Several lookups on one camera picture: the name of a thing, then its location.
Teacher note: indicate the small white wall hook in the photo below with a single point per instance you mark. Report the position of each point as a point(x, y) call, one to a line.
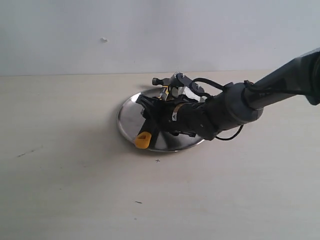
point(103, 39)

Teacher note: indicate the yellow black claw hammer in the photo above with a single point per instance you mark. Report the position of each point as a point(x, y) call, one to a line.
point(153, 134)

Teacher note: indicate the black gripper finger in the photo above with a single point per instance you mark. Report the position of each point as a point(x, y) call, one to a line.
point(152, 106)

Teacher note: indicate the round steel plate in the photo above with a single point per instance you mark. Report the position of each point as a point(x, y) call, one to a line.
point(130, 120)

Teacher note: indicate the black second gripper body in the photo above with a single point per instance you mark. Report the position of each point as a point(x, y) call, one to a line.
point(189, 118)

